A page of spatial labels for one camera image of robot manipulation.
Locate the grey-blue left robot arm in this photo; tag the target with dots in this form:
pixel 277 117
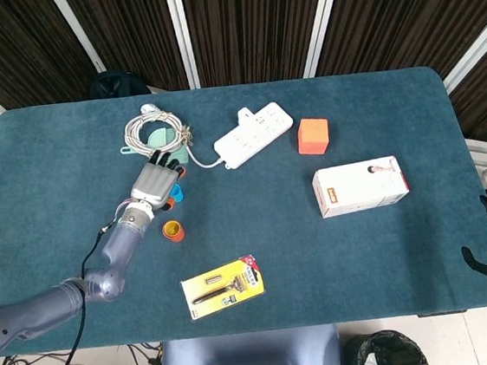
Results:
pixel 35 311

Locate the black chair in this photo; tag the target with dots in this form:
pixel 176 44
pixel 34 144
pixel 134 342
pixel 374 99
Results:
pixel 117 84

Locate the white cardboard product box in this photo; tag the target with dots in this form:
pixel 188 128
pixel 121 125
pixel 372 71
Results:
pixel 361 187

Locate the black trash bin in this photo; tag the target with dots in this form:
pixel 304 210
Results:
pixel 383 355

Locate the white power strip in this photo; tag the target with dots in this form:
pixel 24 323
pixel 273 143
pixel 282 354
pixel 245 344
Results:
pixel 256 135

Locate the mint green plastic brush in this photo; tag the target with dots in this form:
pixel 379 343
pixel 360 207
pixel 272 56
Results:
pixel 160 136

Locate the orange cube block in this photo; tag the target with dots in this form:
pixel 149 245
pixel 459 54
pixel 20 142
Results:
pixel 313 138

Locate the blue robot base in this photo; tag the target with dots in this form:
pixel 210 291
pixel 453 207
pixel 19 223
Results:
pixel 253 360

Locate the large orange plastic cup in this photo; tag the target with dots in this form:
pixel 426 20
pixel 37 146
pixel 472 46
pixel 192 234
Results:
pixel 178 237

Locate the light blue plastic cup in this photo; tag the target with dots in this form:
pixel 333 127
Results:
pixel 178 193

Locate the teal felt table cover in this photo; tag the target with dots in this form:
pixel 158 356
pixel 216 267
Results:
pixel 275 240

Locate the yellow razor blister pack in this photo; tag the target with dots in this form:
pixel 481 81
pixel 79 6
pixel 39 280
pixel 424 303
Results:
pixel 224 289

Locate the white plug adapter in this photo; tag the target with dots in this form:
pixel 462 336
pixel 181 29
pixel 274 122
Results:
pixel 245 114

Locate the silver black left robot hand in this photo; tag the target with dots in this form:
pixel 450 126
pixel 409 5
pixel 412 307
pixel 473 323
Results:
pixel 152 185

